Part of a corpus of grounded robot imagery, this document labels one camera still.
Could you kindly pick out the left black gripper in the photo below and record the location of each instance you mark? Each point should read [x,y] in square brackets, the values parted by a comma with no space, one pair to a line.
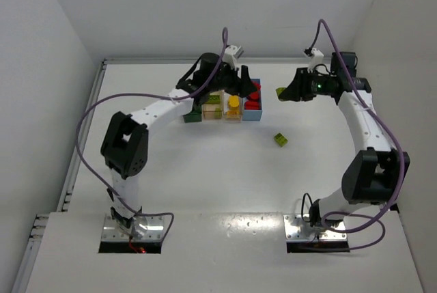
[235,79]

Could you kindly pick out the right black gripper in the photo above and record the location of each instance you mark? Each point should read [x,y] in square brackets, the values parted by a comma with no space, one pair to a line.
[304,84]

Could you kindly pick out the yellow round lego piece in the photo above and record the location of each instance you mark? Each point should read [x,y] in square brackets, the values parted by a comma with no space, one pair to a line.
[233,102]

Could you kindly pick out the lime green lego brick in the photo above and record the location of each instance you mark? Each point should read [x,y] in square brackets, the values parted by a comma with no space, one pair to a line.
[214,99]

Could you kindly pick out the lime curved lego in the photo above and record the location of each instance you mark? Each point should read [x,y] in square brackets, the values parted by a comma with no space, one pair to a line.
[279,91]
[280,140]

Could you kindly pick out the red flower lego piece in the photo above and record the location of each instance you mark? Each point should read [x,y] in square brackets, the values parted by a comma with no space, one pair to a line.
[254,96]

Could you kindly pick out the red curved top lego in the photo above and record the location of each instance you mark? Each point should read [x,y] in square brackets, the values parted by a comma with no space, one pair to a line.
[252,105]

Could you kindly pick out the small lime green lego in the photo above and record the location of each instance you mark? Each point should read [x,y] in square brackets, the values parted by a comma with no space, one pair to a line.
[217,114]

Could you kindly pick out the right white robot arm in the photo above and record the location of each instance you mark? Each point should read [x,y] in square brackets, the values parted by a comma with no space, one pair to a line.
[324,211]

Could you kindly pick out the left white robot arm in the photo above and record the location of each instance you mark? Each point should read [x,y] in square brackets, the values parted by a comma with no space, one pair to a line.
[125,144]

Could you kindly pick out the clear transparent container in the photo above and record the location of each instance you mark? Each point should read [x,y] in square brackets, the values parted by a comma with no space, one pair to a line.
[226,108]

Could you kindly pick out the orange transparent container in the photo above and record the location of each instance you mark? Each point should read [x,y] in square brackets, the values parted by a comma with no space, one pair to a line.
[208,109]

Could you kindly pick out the blue container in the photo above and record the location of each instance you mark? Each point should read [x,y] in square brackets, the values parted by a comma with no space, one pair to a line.
[252,115]

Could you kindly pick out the grey transparent container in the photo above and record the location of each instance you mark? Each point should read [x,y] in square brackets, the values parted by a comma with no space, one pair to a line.
[191,117]

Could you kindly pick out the back aluminium frame rail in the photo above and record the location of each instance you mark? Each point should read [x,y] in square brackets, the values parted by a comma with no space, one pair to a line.
[191,60]

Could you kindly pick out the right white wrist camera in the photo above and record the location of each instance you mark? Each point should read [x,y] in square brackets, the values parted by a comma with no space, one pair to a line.
[315,58]

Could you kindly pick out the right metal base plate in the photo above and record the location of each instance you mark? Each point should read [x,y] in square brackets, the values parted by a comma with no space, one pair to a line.
[299,231]

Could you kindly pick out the metal base plate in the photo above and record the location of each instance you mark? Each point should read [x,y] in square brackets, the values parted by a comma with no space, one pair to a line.
[299,231]
[144,229]

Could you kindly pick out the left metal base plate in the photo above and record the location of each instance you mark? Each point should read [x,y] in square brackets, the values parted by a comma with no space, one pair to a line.
[144,229]

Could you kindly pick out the left aluminium frame rail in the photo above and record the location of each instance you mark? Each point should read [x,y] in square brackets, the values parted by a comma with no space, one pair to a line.
[75,162]

